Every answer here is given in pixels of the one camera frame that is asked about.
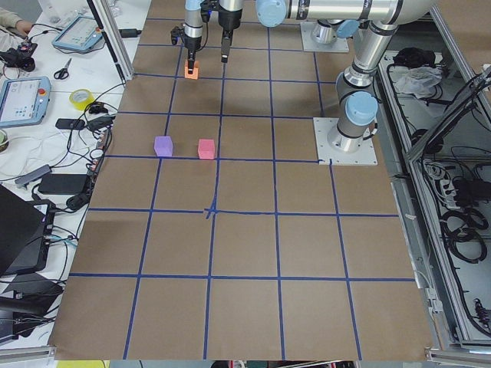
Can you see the black laptop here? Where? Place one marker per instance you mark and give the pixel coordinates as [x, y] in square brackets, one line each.
[25, 227]

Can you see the person hand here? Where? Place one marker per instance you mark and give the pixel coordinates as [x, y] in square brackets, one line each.
[23, 27]

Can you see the orange foam block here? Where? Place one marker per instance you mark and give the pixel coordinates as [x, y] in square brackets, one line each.
[191, 72]

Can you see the teach pendant near scissors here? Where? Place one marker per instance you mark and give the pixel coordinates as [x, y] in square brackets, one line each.
[81, 35]

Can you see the purple foam block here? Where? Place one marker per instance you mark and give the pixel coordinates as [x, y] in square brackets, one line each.
[163, 146]

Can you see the brown paper mat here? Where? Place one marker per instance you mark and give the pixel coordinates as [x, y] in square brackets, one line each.
[259, 254]

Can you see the black handled scissors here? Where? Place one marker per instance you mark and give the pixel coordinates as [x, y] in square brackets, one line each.
[62, 73]

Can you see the aluminium frame post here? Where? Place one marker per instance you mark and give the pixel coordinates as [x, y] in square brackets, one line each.
[111, 35]

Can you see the teach pendant with red button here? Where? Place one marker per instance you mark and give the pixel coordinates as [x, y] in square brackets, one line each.
[24, 101]

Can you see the black power adapter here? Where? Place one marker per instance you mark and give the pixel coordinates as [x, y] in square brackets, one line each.
[62, 184]

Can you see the pink foam block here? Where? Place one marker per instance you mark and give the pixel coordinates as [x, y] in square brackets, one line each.
[206, 149]

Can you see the yellow tape roll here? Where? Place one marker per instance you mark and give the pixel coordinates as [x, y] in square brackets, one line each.
[81, 98]

